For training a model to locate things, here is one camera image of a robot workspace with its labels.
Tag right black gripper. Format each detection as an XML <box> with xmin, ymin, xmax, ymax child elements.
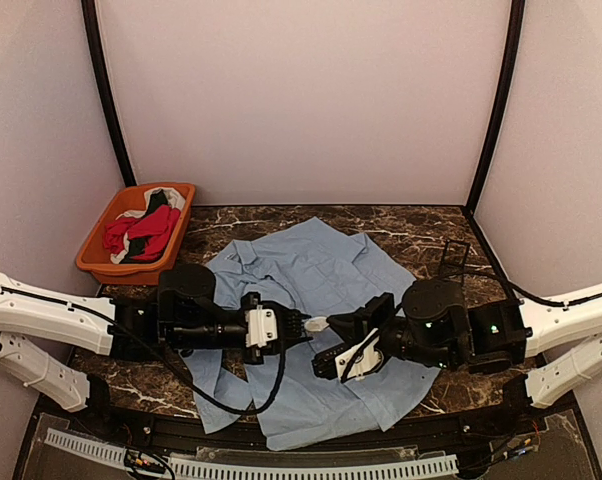
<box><xmin>326</xmin><ymin>290</ymin><xmax>457</xmax><ymax>372</ymax></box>

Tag light blue shirt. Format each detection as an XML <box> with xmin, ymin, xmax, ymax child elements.
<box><xmin>207</xmin><ymin>218</ymin><xmax>439</xmax><ymax>451</ymax></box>

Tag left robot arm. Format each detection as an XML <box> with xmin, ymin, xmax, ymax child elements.
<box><xmin>0</xmin><ymin>264</ymin><xmax>308</xmax><ymax>436</ymax></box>

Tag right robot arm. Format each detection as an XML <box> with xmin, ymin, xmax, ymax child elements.
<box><xmin>312</xmin><ymin>274</ymin><xmax>602</xmax><ymax>434</ymax></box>

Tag black brooch holder stand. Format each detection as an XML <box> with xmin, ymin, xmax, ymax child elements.
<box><xmin>438</xmin><ymin>239</ymin><xmax>471</xmax><ymax>282</ymax></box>

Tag red cloth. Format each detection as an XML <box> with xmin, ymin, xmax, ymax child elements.
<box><xmin>102</xmin><ymin>206</ymin><xmax>181</xmax><ymax>264</ymax></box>

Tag orange plastic basket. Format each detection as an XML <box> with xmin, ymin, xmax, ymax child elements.
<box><xmin>76</xmin><ymin>182</ymin><xmax>196</xmax><ymax>285</ymax></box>

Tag white cloth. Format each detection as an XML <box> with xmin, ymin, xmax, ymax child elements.
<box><xmin>144</xmin><ymin>187</ymin><xmax>186</xmax><ymax>210</ymax></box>

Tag dark green cloth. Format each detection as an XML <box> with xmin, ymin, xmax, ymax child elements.
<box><xmin>144</xmin><ymin>189</ymin><xmax>171</xmax><ymax>217</ymax></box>

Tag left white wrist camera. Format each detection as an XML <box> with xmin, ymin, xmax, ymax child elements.
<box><xmin>245</xmin><ymin>306</ymin><xmax>278</xmax><ymax>348</ymax></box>

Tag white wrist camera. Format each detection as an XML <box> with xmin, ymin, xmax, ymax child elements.
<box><xmin>335</xmin><ymin>328</ymin><xmax>384</xmax><ymax>383</ymax></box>
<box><xmin>245</xmin><ymin>306</ymin><xmax>278</xmax><ymax>348</ymax></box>

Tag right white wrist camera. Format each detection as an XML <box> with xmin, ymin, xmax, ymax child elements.
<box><xmin>335</xmin><ymin>328</ymin><xmax>384</xmax><ymax>383</ymax></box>

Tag white perforated cable tray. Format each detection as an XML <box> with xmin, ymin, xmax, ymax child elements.
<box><xmin>44</xmin><ymin>428</ymin><xmax>460</xmax><ymax>479</ymax></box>

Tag black left frame pole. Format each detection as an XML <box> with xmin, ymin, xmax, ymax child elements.
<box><xmin>81</xmin><ymin>0</ymin><xmax>137</xmax><ymax>187</ymax></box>

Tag black frame pole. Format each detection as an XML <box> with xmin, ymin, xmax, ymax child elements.
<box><xmin>465</xmin><ymin>0</ymin><xmax>526</xmax><ymax>216</ymax></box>
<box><xmin>81</xmin><ymin>0</ymin><xmax>137</xmax><ymax>187</ymax></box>

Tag black right frame pole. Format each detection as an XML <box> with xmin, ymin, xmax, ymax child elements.
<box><xmin>465</xmin><ymin>0</ymin><xmax>526</xmax><ymax>216</ymax></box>

